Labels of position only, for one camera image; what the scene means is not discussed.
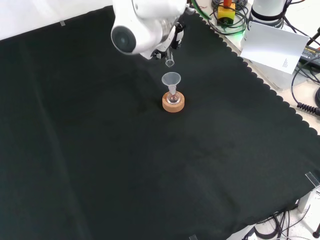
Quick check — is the black power adapter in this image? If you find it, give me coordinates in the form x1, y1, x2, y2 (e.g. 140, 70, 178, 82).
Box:
298, 46, 320, 66

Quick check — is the clear round-bottom flask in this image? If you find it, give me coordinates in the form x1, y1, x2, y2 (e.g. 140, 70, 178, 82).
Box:
166, 88, 181, 105

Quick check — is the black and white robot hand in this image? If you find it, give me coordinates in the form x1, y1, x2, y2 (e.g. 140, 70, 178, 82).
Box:
152, 21, 186, 60

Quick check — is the white board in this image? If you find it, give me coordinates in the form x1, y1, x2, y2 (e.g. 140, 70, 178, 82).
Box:
239, 21, 311, 75

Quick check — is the black cloth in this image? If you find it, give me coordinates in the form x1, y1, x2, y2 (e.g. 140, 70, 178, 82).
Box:
0, 4, 320, 240

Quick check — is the green cable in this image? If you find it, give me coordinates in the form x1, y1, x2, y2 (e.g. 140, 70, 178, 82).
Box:
191, 0, 214, 20

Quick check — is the clear glass graduated cylinder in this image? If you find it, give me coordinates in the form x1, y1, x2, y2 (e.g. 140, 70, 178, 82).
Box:
164, 48, 176, 68

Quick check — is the clear plastic funnel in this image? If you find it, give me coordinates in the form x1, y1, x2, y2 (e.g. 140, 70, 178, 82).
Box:
161, 72, 183, 95

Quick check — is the cork ring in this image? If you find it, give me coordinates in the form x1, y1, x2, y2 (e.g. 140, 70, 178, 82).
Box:
161, 91, 186, 114

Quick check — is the yellow stop button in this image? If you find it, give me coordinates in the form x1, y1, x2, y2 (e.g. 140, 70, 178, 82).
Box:
216, 0, 236, 27

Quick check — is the coiled black cable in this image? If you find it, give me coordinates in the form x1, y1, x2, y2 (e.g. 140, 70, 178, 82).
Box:
291, 57, 320, 116

